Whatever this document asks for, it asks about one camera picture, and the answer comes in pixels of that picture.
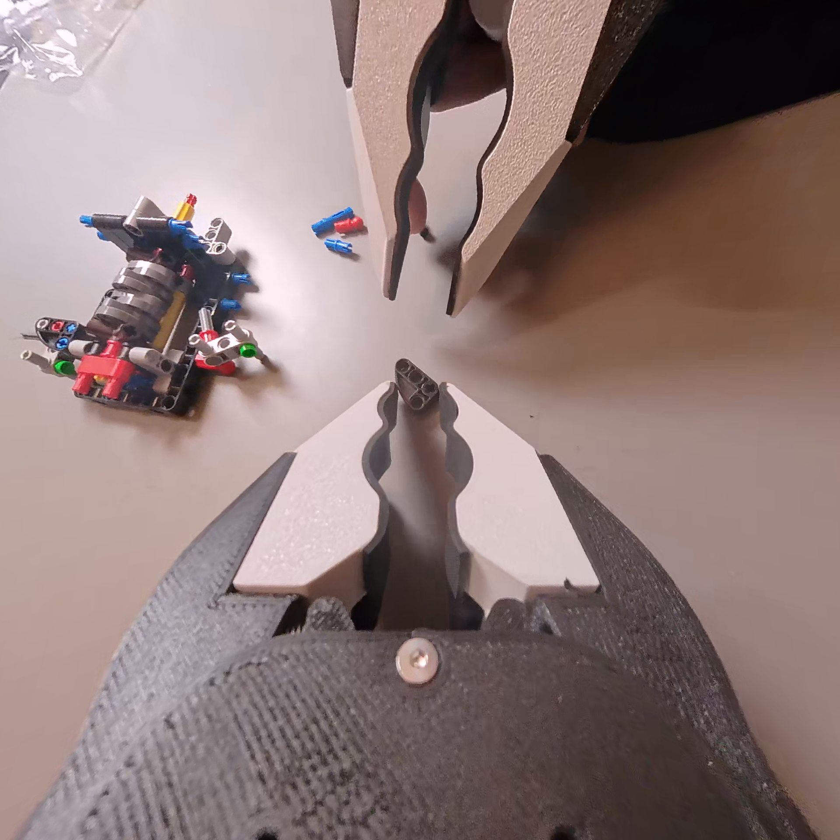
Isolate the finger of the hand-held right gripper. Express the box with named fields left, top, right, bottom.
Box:
left=446, top=0, right=614, bottom=317
left=346, top=0, right=454, bottom=301

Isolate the person's right hand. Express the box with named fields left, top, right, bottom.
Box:
left=408, top=23, right=514, bottom=235

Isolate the clear plastic bag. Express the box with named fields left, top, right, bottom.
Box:
left=0, top=0, right=145, bottom=85

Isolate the lego chassis assembly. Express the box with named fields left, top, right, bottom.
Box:
left=20, top=192, right=270, bottom=421

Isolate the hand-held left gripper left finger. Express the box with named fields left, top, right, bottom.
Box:
left=231, top=381, right=400, bottom=611

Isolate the dark grey triangular lego liftarm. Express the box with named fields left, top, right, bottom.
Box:
left=394, top=357, right=439, bottom=413

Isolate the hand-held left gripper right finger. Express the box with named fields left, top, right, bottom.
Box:
left=438, top=382, right=601, bottom=623

